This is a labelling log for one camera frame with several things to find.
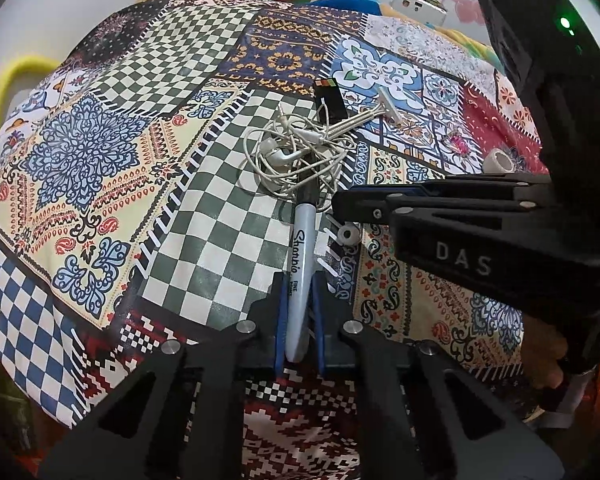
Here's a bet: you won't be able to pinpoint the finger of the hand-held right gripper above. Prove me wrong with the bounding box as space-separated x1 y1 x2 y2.
331 185 551 223
405 172 551 196

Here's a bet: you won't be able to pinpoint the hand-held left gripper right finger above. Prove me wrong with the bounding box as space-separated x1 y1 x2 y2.
310 271 566 480

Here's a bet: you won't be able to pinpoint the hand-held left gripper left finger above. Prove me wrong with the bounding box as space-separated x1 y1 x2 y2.
40 272 288 480

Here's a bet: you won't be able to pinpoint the grey marker with black cap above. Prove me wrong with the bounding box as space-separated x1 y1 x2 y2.
282 177 326 363

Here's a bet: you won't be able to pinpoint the person's right hand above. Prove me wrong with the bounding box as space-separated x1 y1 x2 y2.
522 330 571 392

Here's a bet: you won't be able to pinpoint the white tape roll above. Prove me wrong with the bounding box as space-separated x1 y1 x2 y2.
482 147 515 174

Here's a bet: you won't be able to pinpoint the small pink candy wrapper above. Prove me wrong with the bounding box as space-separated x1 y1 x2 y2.
445 130 474 154

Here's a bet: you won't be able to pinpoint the tangled white earphones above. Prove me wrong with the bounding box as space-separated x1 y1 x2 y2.
242 105 358 200

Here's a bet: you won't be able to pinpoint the white disposable razor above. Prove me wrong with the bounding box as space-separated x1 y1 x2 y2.
325 85 405 140

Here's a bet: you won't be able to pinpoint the white device on bed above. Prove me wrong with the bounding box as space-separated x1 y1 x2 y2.
392 0 449 24

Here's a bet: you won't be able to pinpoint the patchwork printed blanket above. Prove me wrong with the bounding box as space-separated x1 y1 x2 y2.
0 0 551 480

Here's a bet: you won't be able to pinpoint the yellow foam tube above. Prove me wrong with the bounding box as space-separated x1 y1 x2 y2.
0 57 62 137

